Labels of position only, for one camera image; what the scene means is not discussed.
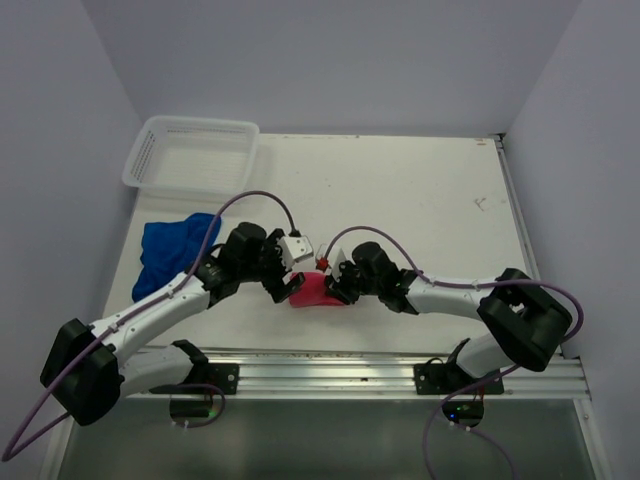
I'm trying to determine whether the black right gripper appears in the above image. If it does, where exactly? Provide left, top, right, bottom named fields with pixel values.
left=324, top=258, right=382, bottom=305

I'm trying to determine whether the pink microfiber towel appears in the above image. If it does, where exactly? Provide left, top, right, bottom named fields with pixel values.
left=288, top=272, right=344, bottom=308

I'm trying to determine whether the white plastic basket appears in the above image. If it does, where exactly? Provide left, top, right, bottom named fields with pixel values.
left=122, top=115, right=260, bottom=200

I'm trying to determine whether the blue microfiber towel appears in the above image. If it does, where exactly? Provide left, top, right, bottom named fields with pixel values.
left=131, top=213, right=214, bottom=302

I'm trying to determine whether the aluminium mounting rail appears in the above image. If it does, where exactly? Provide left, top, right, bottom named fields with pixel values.
left=202, top=349, right=590, bottom=400

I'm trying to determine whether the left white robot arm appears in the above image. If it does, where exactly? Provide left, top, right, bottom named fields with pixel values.
left=40, top=222, right=314, bottom=426

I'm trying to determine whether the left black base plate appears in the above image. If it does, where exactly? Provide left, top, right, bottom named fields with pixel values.
left=150, top=363, right=240, bottom=395

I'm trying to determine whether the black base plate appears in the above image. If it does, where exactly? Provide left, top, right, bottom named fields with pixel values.
left=150, top=363, right=240, bottom=395
left=413, top=358, right=505, bottom=395

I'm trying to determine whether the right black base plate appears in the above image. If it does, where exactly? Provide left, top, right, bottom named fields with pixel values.
left=413, top=358, right=505, bottom=395

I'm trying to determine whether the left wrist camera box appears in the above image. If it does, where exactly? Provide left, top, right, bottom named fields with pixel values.
left=276, top=235, right=314, bottom=270

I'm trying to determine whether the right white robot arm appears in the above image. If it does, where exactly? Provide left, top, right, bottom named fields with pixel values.
left=317, top=242, right=573, bottom=393

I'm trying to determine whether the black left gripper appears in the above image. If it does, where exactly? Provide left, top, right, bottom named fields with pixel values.
left=238, top=228, right=305, bottom=301

